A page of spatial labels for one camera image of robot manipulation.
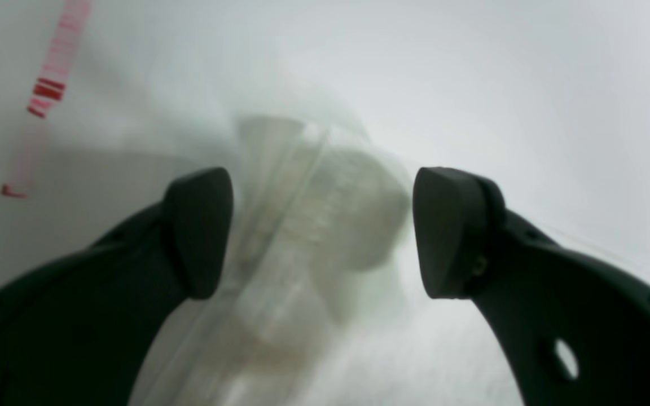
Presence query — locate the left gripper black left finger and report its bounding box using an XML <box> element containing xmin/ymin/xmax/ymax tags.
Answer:
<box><xmin>0</xmin><ymin>167</ymin><xmax>233</xmax><ymax>405</ymax></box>

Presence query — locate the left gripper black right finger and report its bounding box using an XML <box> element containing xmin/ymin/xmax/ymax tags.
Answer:
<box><xmin>413</xmin><ymin>167</ymin><xmax>650</xmax><ymax>405</ymax></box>

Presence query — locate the white T-shirt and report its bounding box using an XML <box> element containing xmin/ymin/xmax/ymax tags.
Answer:
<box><xmin>129</xmin><ymin>115</ymin><xmax>410</xmax><ymax>405</ymax></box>

